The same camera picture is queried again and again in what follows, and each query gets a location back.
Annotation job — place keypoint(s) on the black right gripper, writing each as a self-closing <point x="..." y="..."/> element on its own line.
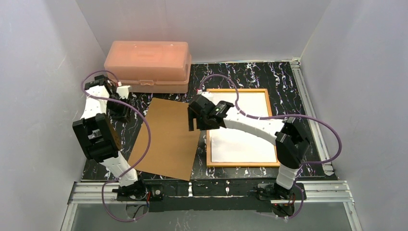
<point x="195" y="112"/>

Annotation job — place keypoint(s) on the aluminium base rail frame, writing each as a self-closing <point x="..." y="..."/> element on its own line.
<point x="329" y="205"/>

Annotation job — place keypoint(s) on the sky and building photo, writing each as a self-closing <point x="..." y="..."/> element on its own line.
<point x="242" y="146"/>

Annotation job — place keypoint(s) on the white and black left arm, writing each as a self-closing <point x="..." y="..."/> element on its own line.
<point x="106" y="101"/>

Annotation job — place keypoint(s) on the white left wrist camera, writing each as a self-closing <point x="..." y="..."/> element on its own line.
<point x="123" y="91"/>

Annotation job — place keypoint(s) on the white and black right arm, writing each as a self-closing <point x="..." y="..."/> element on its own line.
<point x="237" y="135"/>

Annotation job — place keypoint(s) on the yellow wooden picture frame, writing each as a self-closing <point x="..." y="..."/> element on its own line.
<point x="242" y="164"/>

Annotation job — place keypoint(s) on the brown frame backing board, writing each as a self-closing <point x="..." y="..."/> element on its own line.
<point x="172" y="146"/>

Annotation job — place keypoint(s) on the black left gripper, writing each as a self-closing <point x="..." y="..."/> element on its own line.
<point x="118" y="108"/>

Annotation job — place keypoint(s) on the pink plastic storage box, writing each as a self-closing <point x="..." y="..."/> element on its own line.
<point x="150" y="66"/>

